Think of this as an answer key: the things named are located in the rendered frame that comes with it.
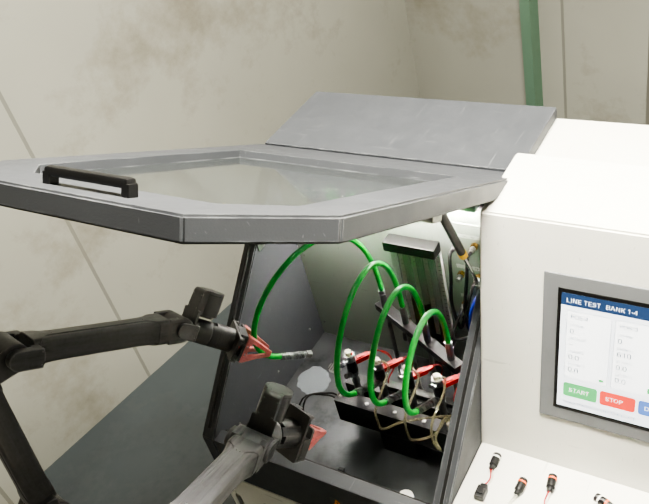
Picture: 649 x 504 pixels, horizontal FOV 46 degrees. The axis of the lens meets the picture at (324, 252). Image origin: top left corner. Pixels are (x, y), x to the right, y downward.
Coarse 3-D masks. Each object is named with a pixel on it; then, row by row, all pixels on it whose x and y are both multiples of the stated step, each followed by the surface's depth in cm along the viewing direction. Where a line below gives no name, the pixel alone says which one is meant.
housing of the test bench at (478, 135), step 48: (336, 96) 218; (384, 96) 212; (288, 144) 203; (336, 144) 197; (384, 144) 192; (432, 144) 187; (480, 144) 182; (528, 144) 178; (576, 144) 179; (624, 144) 175
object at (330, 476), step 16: (224, 432) 204; (272, 464) 193; (288, 464) 191; (304, 464) 190; (320, 464) 189; (256, 480) 205; (272, 480) 199; (288, 480) 194; (304, 480) 190; (320, 480) 185; (336, 480) 184; (352, 480) 183; (288, 496) 201; (304, 496) 196; (320, 496) 191; (336, 496) 186; (352, 496) 182; (368, 496) 179; (384, 496) 178; (400, 496) 177
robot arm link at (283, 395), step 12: (276, 384) 149; (264, 396) 144; (276, 396) 144; (288, 396) 146; (264, 408) 144; (276, 408) 143; (252, 420) 144; (264, 420) 144; (276, 420) 146; (228, 432) 141; (264, 432) 144; (276, 444) 143; (264, 456) 139
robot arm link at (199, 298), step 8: (200, 288) 175; (208, 288) 180; (192, 296) 176; (200, 296) 174; (208, 296) 175; (216, 296) 175; (192, 304) 175; (200, 304) 174; (208, 304) 175; (216, 304) 176; (184, 312) 176; (192, 312) 174; (200, 312) 173; (208, 312) 175; (216, 312) 176; (192, 320) 174; (184, 328) 169; (192, 328) 171; (184, 336) 170; (192, 336) 172
